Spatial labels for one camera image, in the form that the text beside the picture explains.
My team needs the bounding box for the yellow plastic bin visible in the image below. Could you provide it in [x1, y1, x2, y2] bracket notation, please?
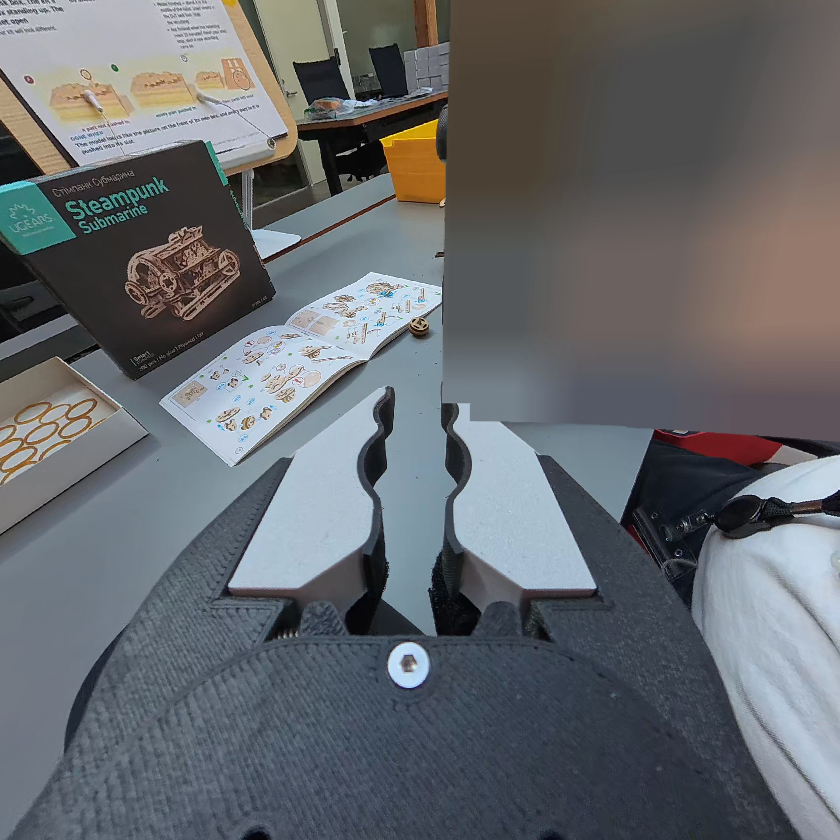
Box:
[381, 119, 448, 204]

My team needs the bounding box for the dark bag with red trim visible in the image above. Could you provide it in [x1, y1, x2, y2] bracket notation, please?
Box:
[620, 430, 840, 605]

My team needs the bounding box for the grey desk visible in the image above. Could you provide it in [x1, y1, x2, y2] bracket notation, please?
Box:
[0, 172, 657, 840]

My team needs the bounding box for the dark background table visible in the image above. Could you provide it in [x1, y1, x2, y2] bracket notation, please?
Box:
[295, 92, 450, 198]

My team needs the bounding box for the instruction poster on stand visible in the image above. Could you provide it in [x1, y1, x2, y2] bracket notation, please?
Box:
[0, 0, 309, 263]

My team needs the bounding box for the white instruction sheet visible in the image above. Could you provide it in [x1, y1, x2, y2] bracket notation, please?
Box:
[0, 0, 293, 166]

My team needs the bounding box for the black clip lanyard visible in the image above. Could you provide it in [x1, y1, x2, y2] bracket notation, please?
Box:
[712, 489, 840, 540]

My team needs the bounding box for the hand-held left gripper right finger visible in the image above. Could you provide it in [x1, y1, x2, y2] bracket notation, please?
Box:
[428, 402, 599, 636]

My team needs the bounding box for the open instruction booklet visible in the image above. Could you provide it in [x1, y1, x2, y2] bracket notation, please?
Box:
[159, 272, 442, 467]

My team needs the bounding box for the person's white shirt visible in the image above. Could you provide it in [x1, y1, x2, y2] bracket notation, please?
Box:
[692, 453, 840, 840]

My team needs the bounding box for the white cardboard box tray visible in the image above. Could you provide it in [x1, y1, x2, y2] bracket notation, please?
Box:
[0, 356, 151, 536]

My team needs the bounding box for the stack of white boxes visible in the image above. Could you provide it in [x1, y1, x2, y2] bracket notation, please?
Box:
[403, 41, 451, 89]

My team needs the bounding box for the dark model kit box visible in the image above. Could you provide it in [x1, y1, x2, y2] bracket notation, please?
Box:
[0, 139, 277, 380]

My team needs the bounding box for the wooden ring parts sheet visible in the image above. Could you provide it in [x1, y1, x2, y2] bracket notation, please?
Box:
[0, 397, 99, 487]

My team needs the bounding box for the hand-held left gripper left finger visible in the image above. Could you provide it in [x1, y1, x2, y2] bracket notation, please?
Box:
[226, 386, 397, 636]

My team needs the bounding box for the black office chair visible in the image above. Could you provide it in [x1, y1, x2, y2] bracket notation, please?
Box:
[292, 58, 352, 106]
[367, 42, 409, 99]

